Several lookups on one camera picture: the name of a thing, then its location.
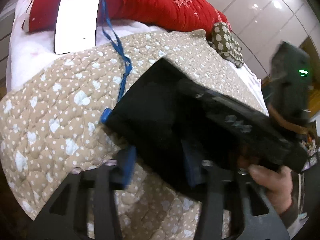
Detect black pants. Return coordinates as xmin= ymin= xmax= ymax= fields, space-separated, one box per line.
xmin=105 ymin=57 xmax=250 ymax=193

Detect person's right hand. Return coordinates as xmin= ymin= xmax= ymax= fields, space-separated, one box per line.
xmin=237 ymin=157 xmax=294 ymax=215

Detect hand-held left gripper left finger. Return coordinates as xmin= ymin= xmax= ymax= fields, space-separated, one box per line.
xmin=25 ymin=145 xmax=137 ymax=240

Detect olive polka dot cushion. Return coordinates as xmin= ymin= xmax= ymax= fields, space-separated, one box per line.
xmin=209 ymin=22 xmax=245 ymax=68

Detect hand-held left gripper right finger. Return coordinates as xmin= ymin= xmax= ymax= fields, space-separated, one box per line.
xmin=181 ymin=142 xmax=290 ymax=240

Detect white bed sheet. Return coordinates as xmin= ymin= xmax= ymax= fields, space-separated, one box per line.
xmin=6 ymin=0 xmax=263 ymax=93

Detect blue lanyard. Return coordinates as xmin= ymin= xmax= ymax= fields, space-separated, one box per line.
xmin=100 ymin=0 xmax=133 ymax=125

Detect beige quilted dotted bedspread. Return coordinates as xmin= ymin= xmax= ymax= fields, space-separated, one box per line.
xmin=0 ymin=30 xmax=270 ymax=240

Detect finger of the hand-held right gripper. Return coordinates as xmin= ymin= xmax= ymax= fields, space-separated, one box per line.
xmin=179 ymin=79 xmax=275 ymax=160

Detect white glossy wardrobe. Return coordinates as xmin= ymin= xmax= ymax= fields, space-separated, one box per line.
xmin=182 ymin=0 xmax=320 ymax=80

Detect smartphone with white screen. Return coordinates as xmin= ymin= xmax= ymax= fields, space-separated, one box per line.
xmin=54 ymin=0 xmax=104 ymax=55

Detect red patterned quilt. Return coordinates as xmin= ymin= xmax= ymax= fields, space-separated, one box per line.
xmin=24 ymin=0 xmax=229 ymax=34

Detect person's right forearm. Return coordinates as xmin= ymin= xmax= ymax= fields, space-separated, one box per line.
xmin=279 ymin=200 xmax=305 ymax=230

